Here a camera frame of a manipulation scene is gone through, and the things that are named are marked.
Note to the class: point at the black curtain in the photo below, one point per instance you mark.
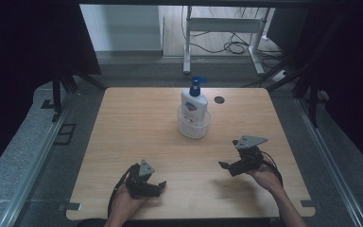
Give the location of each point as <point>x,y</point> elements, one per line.
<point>19,63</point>
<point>356,78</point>

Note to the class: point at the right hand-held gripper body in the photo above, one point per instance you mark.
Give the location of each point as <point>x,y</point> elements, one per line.
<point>249,154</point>

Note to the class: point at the person's right hand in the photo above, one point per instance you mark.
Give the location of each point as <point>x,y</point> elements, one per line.
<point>266,178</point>

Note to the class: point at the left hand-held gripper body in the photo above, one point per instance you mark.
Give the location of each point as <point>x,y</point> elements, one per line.
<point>142,181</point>

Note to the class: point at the round black table grommet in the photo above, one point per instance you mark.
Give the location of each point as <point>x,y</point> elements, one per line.
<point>219,100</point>

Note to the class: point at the white metal desk frame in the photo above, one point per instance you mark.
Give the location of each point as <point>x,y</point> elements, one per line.
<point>222,24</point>

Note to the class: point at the black metal stand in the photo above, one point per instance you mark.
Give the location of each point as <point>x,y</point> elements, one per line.
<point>312,94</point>
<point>56,91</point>

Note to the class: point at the black rectangular floor frame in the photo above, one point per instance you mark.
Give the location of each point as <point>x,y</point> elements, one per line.
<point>65,134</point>

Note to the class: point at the white power strip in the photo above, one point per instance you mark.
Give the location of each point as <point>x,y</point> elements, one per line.
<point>280,76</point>

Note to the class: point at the white pump bottle blue cap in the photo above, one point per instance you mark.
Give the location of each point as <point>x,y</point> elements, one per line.
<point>194,104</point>

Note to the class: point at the aluminium floor rail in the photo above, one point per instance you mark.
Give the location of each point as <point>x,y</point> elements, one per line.
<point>34,164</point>
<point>331,164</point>

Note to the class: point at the person's left hand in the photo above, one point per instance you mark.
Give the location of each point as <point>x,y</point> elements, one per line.
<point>127,201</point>

